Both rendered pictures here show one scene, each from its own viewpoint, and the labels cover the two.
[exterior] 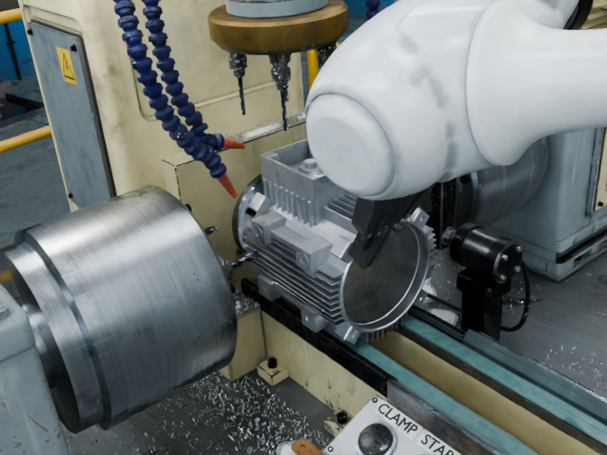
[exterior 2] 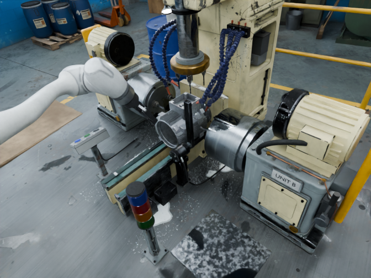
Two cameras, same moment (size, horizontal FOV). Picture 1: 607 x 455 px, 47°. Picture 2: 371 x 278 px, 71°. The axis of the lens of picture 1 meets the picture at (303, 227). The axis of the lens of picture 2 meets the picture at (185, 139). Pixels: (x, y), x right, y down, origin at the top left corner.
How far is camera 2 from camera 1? 1.38 m
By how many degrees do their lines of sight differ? 68
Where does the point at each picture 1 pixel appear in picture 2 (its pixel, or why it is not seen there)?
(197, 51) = (212, 59)
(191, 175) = (182, 86)
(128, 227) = (142, 83)
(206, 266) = (141, 98)
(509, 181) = (217, 153)
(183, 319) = not seen: hidden behind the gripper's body
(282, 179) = (179, 99)
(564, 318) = (216, 206)
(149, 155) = (196, 78)
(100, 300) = not seen: hidden behind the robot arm
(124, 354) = not seen: hidden behind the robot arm
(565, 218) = (244, 190)
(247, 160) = (195, 92)
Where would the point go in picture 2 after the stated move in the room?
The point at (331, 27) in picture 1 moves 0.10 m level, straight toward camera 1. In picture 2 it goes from (178, 70) to (155, 73)
